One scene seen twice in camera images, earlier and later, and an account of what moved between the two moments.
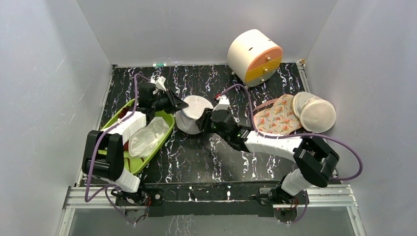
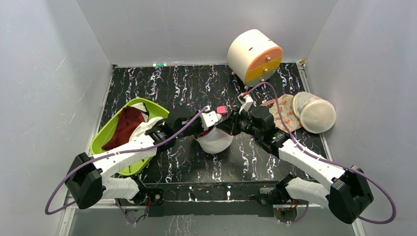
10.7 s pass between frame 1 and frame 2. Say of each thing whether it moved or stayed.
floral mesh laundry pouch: stayed
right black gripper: moved
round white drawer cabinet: stayed
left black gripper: moved
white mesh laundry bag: moved
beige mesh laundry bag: stayed
